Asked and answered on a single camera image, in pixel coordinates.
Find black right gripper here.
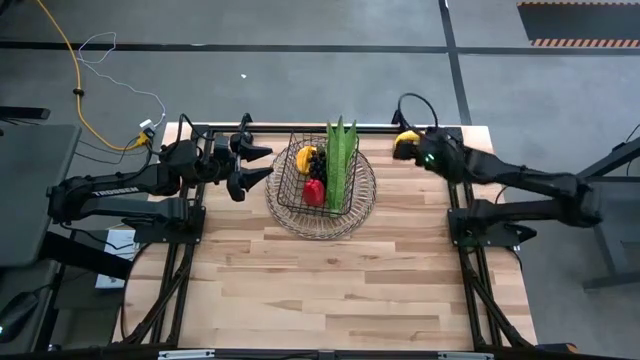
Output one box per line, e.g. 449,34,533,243
392,127,455,174

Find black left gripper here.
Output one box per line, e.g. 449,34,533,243
207,130,275,203

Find yellow toy banana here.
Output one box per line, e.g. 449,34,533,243
394,129,422,150

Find green toy leafy vegetable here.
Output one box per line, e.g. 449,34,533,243
324,115,359,214

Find dark toy grape bunch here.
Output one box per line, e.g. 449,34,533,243
307,148,329,187

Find red toy bell pepper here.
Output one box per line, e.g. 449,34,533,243
302,178,327,208

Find round woven placemat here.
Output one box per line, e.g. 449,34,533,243
263,144,378,241

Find white paper sheet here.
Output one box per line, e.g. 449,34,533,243
94,227,139,290

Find black hazard-striped mat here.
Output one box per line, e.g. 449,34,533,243
516,1,640,49

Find grey desk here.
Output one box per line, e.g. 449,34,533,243
0,123,82,269

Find black computer mouse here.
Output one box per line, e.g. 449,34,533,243
0,291,40,345

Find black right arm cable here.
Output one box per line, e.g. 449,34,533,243
391,92,440,132

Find black aluminium table frame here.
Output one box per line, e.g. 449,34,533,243
112,122,539,360

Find black wire basket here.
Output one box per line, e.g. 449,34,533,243
275,130,361,219

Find thin white cable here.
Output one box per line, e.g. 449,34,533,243
77,31,167,129

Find yellow cable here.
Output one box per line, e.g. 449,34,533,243
34,0,151,152

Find silver bracket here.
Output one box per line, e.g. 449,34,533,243
158,349,216,360
438,351,494,360

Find grey desk frame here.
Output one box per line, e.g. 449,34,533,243
574,134,640,291

